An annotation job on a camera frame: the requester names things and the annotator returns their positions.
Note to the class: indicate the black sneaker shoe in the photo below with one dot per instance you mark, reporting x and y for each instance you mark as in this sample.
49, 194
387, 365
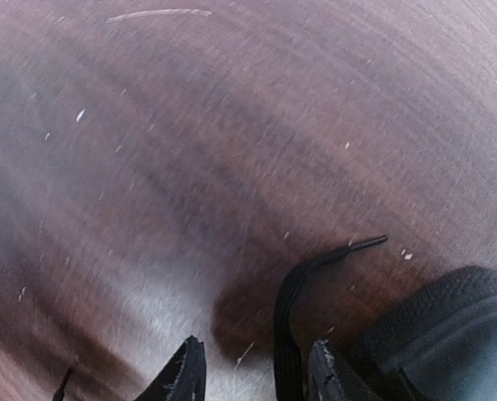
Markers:
440, 343

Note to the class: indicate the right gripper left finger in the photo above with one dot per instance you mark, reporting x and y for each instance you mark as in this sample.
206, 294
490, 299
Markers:
183, 378

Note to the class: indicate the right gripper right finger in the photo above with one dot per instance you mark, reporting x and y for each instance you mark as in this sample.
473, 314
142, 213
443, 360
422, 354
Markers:
330, 377

